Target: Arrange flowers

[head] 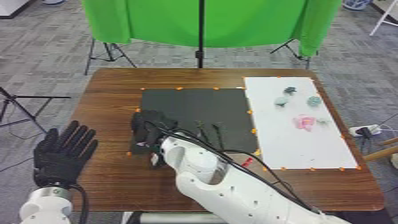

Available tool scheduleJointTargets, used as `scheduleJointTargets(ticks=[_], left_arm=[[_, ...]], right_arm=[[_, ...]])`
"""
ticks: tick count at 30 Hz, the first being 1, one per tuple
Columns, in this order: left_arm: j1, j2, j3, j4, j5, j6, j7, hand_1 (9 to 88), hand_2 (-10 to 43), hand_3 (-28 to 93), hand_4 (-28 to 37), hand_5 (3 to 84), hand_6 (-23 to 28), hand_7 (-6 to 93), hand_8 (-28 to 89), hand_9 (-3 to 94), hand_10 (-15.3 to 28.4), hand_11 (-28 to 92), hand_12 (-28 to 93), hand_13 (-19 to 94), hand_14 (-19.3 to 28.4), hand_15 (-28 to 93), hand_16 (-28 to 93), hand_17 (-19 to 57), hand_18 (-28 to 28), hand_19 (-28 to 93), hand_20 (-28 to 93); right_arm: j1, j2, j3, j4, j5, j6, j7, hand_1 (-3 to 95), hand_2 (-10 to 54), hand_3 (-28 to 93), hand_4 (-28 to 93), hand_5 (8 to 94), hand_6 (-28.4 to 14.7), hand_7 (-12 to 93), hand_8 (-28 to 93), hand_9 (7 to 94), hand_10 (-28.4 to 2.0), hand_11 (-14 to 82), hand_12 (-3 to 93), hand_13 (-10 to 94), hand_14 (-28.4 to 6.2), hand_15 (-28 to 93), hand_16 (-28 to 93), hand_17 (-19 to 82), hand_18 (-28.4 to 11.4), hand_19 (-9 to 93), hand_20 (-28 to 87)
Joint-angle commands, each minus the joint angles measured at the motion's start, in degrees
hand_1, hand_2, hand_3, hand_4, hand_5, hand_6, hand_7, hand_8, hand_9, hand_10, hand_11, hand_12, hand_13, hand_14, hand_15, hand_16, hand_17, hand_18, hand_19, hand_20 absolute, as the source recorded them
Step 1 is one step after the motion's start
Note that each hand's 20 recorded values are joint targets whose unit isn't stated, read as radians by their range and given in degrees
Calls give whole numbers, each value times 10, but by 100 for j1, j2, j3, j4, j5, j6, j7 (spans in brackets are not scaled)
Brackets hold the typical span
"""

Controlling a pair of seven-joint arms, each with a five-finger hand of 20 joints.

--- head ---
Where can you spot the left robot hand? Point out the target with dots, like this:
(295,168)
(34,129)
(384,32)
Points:
(62,156)

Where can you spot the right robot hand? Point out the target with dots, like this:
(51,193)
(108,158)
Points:
(149,124)

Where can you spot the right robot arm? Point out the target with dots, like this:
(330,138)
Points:
(236,193)

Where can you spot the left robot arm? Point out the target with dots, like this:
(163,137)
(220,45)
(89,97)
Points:
(41,206)

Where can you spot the green sprig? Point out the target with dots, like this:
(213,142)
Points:
(218,135)
(201,131)

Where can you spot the dark mat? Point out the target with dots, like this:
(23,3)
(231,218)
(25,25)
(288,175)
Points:
(195,106)

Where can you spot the black tripod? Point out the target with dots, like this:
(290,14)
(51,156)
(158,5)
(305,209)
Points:
(18,106)

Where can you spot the black backdrop stand leg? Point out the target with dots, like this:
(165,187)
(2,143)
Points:
(108,53)
(293,50)

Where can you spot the blue flower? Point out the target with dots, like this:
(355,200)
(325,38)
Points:
(313,100)
(290,89)
(281,101)

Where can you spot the white sheet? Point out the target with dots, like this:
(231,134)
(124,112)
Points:
(290,146)

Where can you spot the pale grey bar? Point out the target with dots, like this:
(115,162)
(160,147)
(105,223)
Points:
(178,218)

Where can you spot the black stand pole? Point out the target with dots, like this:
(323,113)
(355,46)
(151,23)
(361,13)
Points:
(201,33)

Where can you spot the white power strip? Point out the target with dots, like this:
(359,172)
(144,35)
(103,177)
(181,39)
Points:
(362,130)

